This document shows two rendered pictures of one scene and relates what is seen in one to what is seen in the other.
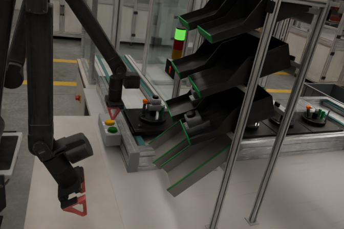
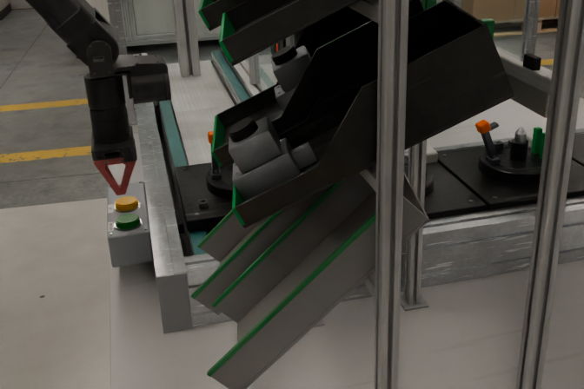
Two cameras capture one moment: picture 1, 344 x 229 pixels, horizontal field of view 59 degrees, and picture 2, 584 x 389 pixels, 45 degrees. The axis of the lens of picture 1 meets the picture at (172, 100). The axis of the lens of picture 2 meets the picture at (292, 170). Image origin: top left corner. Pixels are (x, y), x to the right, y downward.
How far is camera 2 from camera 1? 0.39 m
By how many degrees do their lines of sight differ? 11
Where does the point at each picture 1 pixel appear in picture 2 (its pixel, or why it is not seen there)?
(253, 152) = not seen: hidden behind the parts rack
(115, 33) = not seen: outside the picture
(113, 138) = (130, 243)
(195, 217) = not seen: outside the picture
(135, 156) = (176, 286)
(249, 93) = (386, 19)
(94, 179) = (68, 359)
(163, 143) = (239, 240)
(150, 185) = not seen: hidden behind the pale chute
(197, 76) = (254, 12)
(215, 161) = (341, 272)
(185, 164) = (279, 293)
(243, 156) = (512, 260)
